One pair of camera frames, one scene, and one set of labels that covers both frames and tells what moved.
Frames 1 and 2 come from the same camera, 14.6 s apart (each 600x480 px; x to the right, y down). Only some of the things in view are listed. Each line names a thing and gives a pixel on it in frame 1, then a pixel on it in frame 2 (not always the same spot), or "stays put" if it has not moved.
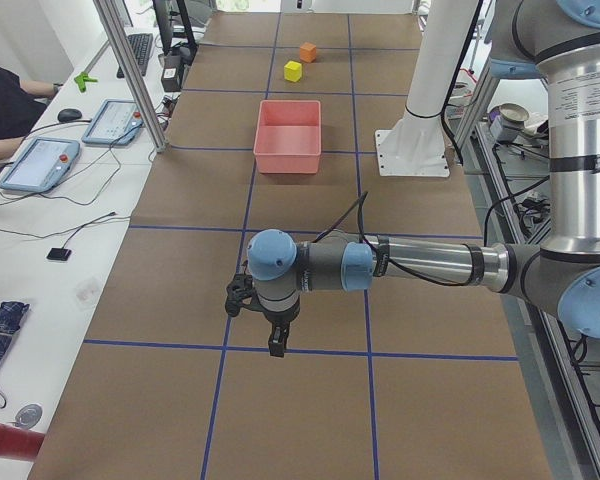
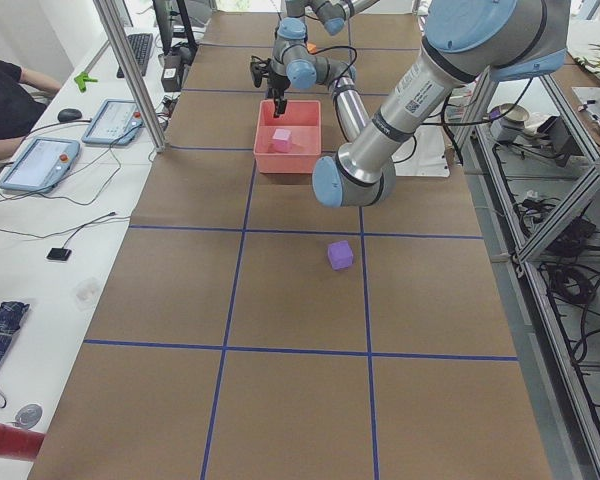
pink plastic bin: (288, 136) stays put
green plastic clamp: (82, 79) stays put
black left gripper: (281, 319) to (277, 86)
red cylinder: (9, 441) stays put
